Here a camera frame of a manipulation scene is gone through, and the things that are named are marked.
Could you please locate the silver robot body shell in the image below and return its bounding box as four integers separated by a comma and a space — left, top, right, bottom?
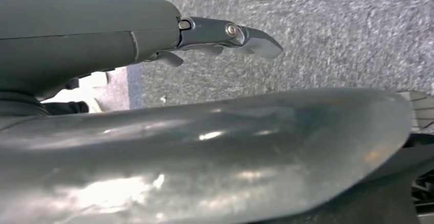
0, 88, 415, 224

